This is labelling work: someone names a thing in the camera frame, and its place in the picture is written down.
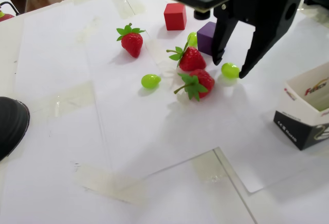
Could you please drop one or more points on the black round stand base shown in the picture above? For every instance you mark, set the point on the black round stand base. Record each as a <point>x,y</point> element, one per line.
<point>13,123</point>

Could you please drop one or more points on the red wooden cube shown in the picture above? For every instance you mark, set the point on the red wooden cube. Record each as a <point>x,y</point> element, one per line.
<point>174,18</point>

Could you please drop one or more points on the red plastic strawberry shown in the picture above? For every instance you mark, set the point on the red plastic strawberry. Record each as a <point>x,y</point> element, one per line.
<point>132,44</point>
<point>192,59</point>
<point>205,80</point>

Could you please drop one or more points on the white paper sheet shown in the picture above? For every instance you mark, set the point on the white paper sheet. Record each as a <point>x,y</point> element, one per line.
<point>141,131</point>
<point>257,131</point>

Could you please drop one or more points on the beige masking tape strip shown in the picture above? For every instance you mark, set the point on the beige masking tape strip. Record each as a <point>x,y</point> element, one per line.
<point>205,167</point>
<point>72,98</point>
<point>155,54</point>
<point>86,32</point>
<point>126,3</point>
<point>108,183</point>

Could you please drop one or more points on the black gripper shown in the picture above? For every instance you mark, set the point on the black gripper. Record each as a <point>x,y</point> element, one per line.
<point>267,5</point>

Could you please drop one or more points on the green plastic grape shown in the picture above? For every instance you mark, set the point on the green plastic grape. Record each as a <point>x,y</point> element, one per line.
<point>149,81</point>
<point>192,39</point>
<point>228,70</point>

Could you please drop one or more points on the white and black cardboard box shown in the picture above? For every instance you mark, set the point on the white and black cardboard box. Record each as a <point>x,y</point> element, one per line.
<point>290,129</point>

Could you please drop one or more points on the purple wooden cube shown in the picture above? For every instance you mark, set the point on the purple wooden cube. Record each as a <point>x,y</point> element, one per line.
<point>204,39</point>

